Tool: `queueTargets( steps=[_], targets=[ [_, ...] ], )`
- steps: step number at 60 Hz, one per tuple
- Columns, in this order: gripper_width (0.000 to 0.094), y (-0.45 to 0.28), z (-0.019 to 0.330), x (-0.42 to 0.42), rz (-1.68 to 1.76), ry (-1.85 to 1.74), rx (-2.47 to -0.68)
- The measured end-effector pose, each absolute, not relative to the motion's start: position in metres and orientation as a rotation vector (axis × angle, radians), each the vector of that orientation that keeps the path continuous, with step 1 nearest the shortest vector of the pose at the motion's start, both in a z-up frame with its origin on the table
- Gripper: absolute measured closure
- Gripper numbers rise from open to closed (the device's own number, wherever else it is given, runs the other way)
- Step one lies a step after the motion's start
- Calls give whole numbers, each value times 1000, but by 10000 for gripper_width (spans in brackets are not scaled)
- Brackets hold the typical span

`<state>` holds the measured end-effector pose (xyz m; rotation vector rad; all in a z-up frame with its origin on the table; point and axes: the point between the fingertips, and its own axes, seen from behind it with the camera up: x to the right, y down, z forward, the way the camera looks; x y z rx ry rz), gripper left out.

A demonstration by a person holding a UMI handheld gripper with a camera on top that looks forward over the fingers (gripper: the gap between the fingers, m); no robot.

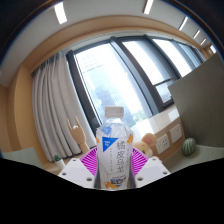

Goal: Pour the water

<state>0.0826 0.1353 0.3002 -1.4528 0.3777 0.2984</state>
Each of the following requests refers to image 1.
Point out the white wall socket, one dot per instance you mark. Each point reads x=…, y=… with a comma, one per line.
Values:
x=176, y=133
x=163, y=144

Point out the clear labelled drink bottle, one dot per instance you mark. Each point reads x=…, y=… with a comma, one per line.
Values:
x=114, y=156

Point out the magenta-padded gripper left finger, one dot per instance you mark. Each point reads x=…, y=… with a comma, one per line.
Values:
x=75, y=171

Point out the small round green cactus ornament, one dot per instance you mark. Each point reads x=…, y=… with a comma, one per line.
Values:
x=189, y=147

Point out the grey-green desk partition panel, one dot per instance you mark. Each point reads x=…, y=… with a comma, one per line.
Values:
x=200, y=106
x=20, y=156

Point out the grey window curtain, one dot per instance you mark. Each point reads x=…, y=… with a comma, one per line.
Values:
x=53, y=110

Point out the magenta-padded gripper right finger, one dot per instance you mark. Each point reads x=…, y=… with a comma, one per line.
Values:
x=151, y=170

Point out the small potted green plant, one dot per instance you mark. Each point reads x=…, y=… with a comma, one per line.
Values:
x=59, y=162

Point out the large dark-framed window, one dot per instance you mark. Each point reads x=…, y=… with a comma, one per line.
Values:
x=113, y=80

